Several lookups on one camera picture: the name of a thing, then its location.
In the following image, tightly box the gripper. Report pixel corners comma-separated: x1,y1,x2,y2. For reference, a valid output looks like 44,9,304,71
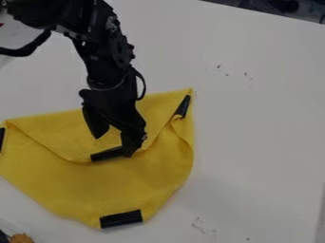
77,73,147,159

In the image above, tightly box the yellow cloth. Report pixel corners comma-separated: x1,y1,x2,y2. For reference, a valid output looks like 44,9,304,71
0,87,198,230

